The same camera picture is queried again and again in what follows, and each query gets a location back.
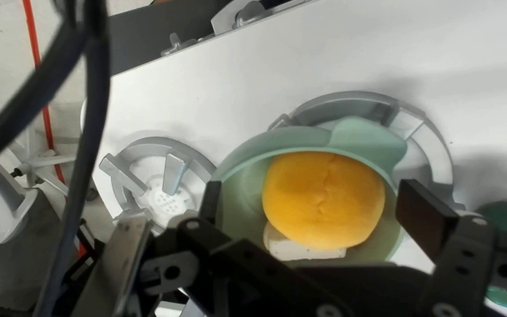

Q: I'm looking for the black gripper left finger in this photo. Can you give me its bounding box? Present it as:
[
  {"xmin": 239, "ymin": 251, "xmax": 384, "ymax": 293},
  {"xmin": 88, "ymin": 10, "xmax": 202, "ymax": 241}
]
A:
[{"xmin": 68, "ymin": 177, "xmax": 350, "ymax": 317}]

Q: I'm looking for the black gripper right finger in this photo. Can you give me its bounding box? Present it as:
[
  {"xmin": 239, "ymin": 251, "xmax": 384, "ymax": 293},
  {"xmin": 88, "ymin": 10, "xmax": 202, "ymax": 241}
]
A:
[{"xmin": 392, "ymin": 175, "xmax": 507, "ymax": 317}]

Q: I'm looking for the yellow toy lemon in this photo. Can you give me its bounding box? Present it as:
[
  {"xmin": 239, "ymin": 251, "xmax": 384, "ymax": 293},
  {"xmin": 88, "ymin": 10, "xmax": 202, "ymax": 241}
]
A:
[{"xmin": 260, "ymin": 151, "xmax": 389, "ymax": 251}]

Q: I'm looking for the white block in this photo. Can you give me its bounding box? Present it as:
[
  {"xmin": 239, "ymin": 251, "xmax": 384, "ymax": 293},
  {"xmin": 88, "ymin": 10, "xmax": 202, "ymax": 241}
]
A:
[{"xmin": 262, "ymin": 223, "xmax": 350, "ymax": 262}]

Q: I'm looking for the pale green bowl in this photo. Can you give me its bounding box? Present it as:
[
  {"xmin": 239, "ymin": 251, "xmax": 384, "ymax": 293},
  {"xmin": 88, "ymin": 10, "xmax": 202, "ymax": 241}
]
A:
[{"xmin": 209, "ymin": 114, "xmax": 412, "ymax": 264}]

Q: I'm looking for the grey toy stove burner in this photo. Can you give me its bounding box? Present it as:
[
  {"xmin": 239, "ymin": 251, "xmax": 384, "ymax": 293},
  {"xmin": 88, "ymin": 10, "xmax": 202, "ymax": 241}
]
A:
[{"xmin": 95, "ymin": 135, "xmax": 218, "ymax": 237}]

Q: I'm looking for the white slotted wheel plate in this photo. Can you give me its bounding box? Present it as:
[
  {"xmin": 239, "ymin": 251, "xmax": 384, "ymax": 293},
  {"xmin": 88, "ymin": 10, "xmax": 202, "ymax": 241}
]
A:
[{"xmin": 266, "ymin": 87, "xmax": 458, "ymax": 237}]

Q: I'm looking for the white toy kitchen unit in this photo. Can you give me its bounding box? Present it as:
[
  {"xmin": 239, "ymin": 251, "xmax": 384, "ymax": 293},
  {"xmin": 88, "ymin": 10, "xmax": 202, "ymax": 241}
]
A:
[{"xmin": 83, "ymin": 0, "xmax": 507, "ymax": 317}]

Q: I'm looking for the thin black cable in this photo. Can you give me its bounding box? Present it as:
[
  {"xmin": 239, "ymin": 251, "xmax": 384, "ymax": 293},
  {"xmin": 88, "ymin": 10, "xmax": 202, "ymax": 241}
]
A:
[{"xmin": 30, "ymin": 0, "xmax": 112, "ymax": 317}]

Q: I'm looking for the thin red cable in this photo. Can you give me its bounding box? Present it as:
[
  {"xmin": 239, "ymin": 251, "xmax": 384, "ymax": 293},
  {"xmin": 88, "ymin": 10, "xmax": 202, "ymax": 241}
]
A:
[{"xmin": 19, "ymin": 0, "xmax": 72, "ymax": 184}]

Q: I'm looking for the thick black cable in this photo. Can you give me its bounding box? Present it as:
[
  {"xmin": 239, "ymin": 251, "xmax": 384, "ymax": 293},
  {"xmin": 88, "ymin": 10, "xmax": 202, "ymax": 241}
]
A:
[{"xmin": 0, "ymin": 0, "xmax": 93, "ymax": 179}]

